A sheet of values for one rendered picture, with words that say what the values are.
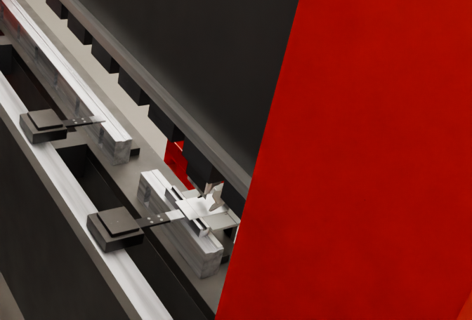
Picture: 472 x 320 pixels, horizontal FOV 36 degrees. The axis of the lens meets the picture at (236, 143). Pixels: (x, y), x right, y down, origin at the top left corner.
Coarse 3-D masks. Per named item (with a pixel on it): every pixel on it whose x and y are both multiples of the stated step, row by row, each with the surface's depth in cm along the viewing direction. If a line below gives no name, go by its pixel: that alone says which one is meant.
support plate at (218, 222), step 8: (184, 192) 210; (192, 192) 211; (208, 216) 203; (216, 216) 204; (224, 216) 204; (232, 216) 205; (208, 224) 200; (216, 224) 201; (224, 224) 201; (232, 224) 202
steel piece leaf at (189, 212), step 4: (184, 200) 207; (180, 204) 205; (184, 204) 205; (188, 204) 205; (184, 208) 203; (188, 208) 204; (184, 212) 202; (188, 212) 202; (192, 212) 203; (188, 216) 201; (192, 216) 201; (196, 216) 202
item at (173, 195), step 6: (174, 186) 212; (168, 192) 210; (174, 192) 211; (180, 192) 210; (168, 198) 210; (174, 198) 207; (180, 198) 209; (174, 204) 208; (180, 210) 205; (186, 216) 203; (192, 222) 200; (198, 222) 201; (192, 228) 201; (198, 228) 198; (204, 228) 200; (198, 234) 199; (204, 234) 200
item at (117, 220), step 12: (96, 216) 190; (108, 216) 189; (120, 216) 190; (156, 216) 197; (168, 216) 199; (180, 216) 200; (96, 228) 186; (108, 228) 185; (120, 228) 186; (132, 228) 187; (144, 228) 193; (96, 240) 187; (108, 240) 183; (120, 240) 184; (132, 240) 187; (108, 252) 184
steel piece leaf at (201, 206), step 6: (192, 198) 208; (210, 198) 210; (192, 204) 206; (198, 204) 206; (204, 204) 207; (210, 204) 207; (198, 210) 204; (204, 210) 205; (216, 210) 206; (222, 210) 206; (228, 210) 207; (204, 216) 202
